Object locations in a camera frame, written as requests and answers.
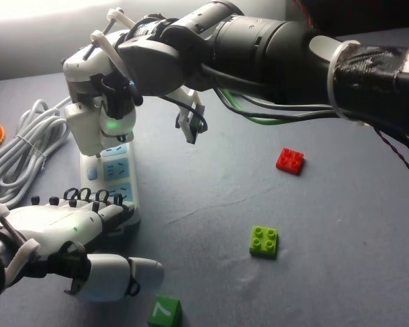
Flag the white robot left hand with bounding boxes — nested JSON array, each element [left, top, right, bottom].
[[5, 186, 165, 304]]

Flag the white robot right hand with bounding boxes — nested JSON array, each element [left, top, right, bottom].
[[61, 29, 138, 144]]

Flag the white charger adapter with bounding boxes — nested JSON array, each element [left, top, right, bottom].
[[63, 102, 105, 159]]

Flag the white power strip blue sockets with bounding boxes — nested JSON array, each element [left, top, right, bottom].
[[78, 142, 141, 236]]

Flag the green cube with white seven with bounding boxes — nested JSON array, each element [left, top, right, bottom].
[[146, 294, 182, 327]]

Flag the lime green toy brick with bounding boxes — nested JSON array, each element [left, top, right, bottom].
[[248, 225, 279, 260]]

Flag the red toy brick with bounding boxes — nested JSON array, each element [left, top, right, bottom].
[[275, 146, 305, 176]]

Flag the grey table cloth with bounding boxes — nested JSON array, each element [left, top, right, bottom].
[[0, 33, 409, 327]]

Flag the white power strip cable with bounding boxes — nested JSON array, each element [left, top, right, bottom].
[[0, 97, 72, 208]]

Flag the green cable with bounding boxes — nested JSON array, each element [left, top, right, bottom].
[[217, 88, 331, 126]]

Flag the red black twisted cable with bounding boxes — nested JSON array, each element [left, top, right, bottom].
[[374, 128, 409, 192]]

